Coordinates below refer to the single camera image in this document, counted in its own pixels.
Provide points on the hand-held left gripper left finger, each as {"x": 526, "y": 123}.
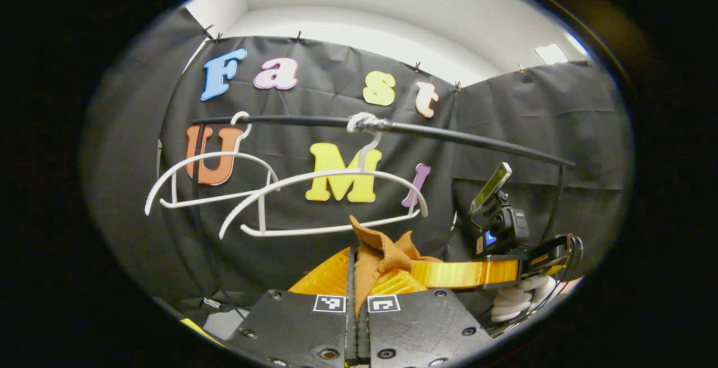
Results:
{"x": 297, "y": 329}

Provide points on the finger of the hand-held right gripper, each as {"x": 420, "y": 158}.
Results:
{"x": 465, "y": 272}

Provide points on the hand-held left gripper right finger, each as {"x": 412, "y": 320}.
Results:
{"x": 420, "y": 329}

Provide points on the brown shirt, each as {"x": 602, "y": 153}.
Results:
{"x": 381, "y": 256}

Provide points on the black clothes rack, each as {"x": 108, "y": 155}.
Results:
{"x": 449, "y": 132}

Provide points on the white hanger with taped hook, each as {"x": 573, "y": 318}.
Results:
{"x": 336, "y": 173}

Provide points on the empty white clothes hanger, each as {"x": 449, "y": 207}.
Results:
{"x": 224, "y": 153}

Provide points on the small ceiling light panel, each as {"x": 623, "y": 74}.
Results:
{"x": 551, "y": 54}

